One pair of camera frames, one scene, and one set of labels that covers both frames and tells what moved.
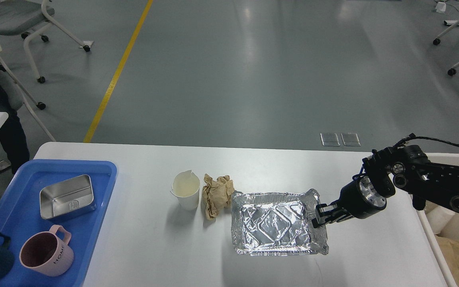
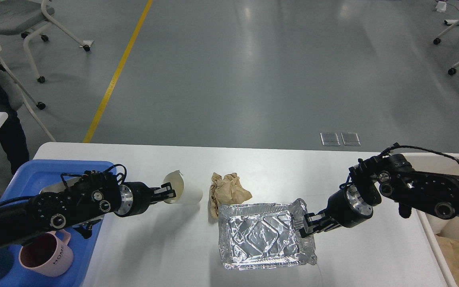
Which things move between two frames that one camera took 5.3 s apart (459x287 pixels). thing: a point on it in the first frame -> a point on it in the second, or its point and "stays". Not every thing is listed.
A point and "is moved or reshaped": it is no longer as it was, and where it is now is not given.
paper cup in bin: (438, 217) stays
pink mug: (48, 253) stays
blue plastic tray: (16, 211) stays
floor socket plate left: (330, 139) stays
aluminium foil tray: (277, 223) is moved or reshaped
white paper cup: (185, 185) is moved or reshaped
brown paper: (216, 195) is moved or reshaped
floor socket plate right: (350, 139) stays
